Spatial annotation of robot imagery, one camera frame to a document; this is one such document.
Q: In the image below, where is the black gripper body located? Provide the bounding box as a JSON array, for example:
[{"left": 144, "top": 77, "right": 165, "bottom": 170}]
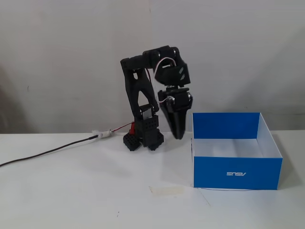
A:
[{"left": 157, "top": 86, "right": 194, "bottom": 115}]

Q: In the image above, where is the pink and white arm wire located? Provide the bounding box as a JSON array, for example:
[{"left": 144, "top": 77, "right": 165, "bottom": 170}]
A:
[{"left": 153, "top": 57, "right": 178, "bottom": 104}]

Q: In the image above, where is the blue and white cardboard box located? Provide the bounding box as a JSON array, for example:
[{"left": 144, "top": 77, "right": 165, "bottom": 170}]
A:
[{"left": 191, "top": 112, "right": 284, "bottom": 191}]

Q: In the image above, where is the black power cable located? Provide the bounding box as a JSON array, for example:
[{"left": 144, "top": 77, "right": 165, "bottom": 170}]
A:
[{"left": 0, "top": 134, "right": 100, "bottom": 168}]

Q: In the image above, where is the clear tape strip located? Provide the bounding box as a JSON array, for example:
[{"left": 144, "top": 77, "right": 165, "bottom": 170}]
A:
[{"left": 148, "top": 186, "right": 184, "bottom": 196}]

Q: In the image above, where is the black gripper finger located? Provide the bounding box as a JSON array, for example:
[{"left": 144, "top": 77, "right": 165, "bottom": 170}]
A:
[
  {"left": 166, "top": 96, "right": 193, "bottom": 140},
  {"left": 158, "top": 104, "right": 177, "bottom": 138}
]

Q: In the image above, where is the white cable connector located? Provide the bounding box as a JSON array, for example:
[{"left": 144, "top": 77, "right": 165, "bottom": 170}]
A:
[{"left": 91, "top": 128, "right": 115, "bottom": 139}]

